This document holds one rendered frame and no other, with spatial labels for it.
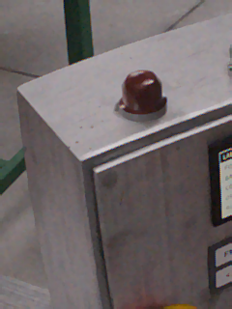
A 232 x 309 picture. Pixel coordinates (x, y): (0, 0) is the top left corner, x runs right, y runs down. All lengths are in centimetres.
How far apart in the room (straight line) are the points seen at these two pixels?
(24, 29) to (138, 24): 39
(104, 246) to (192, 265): 6
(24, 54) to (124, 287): 297
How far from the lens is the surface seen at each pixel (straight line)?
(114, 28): 368
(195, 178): 64
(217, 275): 70
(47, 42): 365
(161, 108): 63
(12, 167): 277
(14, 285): 150
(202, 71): 67
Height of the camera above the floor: 183
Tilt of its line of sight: 38 degrees down
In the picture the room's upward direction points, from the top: 5 degrees counter-clockwise
